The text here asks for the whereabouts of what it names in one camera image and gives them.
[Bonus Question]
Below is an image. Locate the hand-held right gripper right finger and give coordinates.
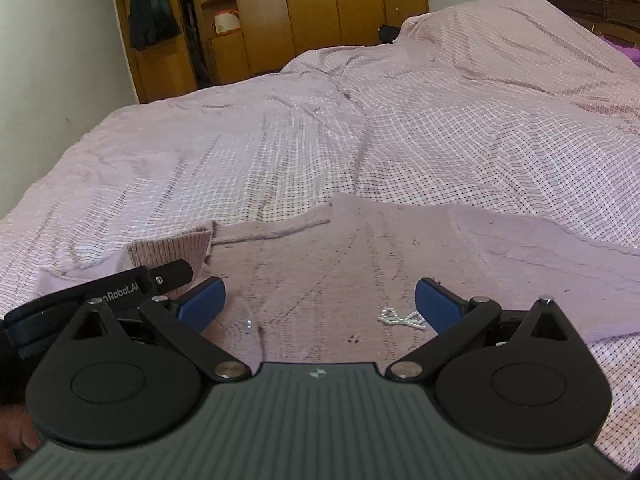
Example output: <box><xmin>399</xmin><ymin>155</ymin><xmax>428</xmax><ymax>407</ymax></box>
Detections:
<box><xmin>386</xmin><ymin>277</ymin><xmax>576</xmax><ymax>380</ymax></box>

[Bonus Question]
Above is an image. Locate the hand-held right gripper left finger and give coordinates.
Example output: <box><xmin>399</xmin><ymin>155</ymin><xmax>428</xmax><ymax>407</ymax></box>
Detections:
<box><xmin>65</xmin><ymin>276</ymin><xmax>252</xmax><ymax>382</ymax></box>

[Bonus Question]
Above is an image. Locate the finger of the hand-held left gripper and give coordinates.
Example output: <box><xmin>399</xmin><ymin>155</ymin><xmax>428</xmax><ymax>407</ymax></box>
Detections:
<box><xmin>149</xmin><ymin>259</ymin><xmax>195</xmax><ymax>293</ymax></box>

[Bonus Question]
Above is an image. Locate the pink knitted sweater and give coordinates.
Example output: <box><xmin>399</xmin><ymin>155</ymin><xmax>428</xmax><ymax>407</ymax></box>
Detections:
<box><xmin>35</xmin><ymin>192</ymin><xmax>640</xmax><ymax>366</ymax></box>

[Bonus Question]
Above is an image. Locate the person's left hand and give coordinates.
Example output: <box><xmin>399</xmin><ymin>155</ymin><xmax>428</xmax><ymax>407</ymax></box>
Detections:
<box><xmin>0</xmin><ymin>404</ymin><xmax>42</xmax><ymax>457</ymax></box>

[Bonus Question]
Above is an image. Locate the pink checked bed blanket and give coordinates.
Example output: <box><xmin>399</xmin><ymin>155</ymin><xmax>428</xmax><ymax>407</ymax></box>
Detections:
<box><xmin>0</xmin><ymin>0</ymin><xmax>640</xmax><ymax>461</ymax></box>

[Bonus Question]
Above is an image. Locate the white and orange box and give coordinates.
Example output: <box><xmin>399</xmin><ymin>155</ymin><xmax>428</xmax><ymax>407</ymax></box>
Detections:
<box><xmin>212</xmin><ymin>10</ymin><xmax>242</xmax><ymax>35</ymax></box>

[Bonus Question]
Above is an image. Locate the black hanging jacket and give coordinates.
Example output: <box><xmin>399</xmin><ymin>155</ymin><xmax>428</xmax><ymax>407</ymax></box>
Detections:
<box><xmin>117</xmin><ymin>0</ymin><xmax>182</xmax><ymax>52</ymax></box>

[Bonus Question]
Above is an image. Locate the wooden wardrobe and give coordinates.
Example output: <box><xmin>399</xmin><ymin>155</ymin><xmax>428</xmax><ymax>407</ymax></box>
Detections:
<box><xmin>82</xmin><ymin>0</ymin><xmax>431</xmax><ymax>106</ymax></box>

